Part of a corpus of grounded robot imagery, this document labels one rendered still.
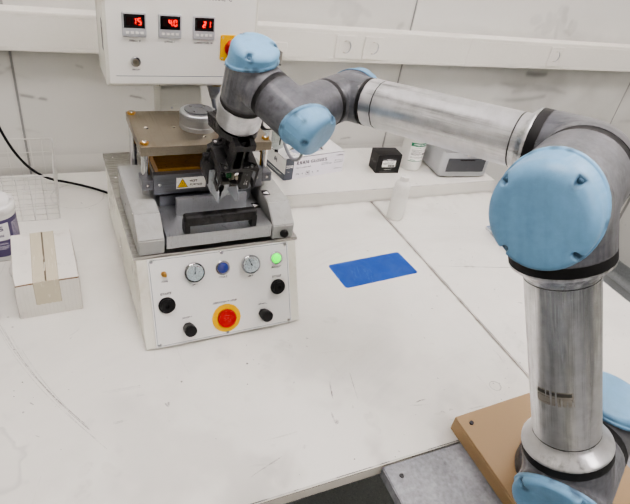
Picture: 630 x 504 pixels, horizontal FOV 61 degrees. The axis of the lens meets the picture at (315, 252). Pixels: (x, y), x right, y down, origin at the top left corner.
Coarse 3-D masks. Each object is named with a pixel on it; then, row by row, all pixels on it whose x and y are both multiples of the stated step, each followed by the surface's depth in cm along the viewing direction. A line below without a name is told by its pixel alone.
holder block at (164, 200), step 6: (150, 168) 119; (186, 192) 113; (192, 192) 113; (198, 192) 114; (204, 192) 114; (210, 192) 115; (246, 192) 119; (162, 198) 111; (168, 198) 111; (174, 198) 112; (162, 204) 112; (168, 204) 112; (174, 204) 113
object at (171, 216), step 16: (240, 192) 113; (160, 208) 111; (176, 208) 109; (192, 208) 110; (208, 208) 112; (224, 208) 113; (256, 208) 117; (176, 224) 107; (224, 224) 110; (240, 224) 111; (256, 224) 112; (176, 240) 105; (192, 240) 106; (208, 240) 108; (224, 240) 110
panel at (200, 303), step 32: (192, 256) 108; (224, 256) 111; (160, 288) 106; (192, 288) 109; (224, 288) 112; (256, 288) 115; (288, 288) 119; (160, 320) 107; (192, 320) 110; (256, 320) 116; (288, 320) 120
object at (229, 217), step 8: (232, 208) 108; (240, 208) 108; (248, 208) 109; (184, 216) 103; (192, 216) 103; (200, 216) 104; (208, 216) 105; (216, 216) 105; (224, 216) 106; (232, 216) 107; (240, 216) 108; (248, 216) 109; (256, 216) 109; (184, 224) 103; (192, 224) 104; (200, 224) 105; (208, 224) 106; (184, 232) 104
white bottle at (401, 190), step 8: (408, 176) 159; (400, 184) 159; (408, 184) 159; (392, 192) 162; (400, 192) 160; (408, 192) 160; (392, 200) 162; (400, 200) 161; (392, 208) 163; (400, 208) 163; (392, 216) 165; (400, 216) 165
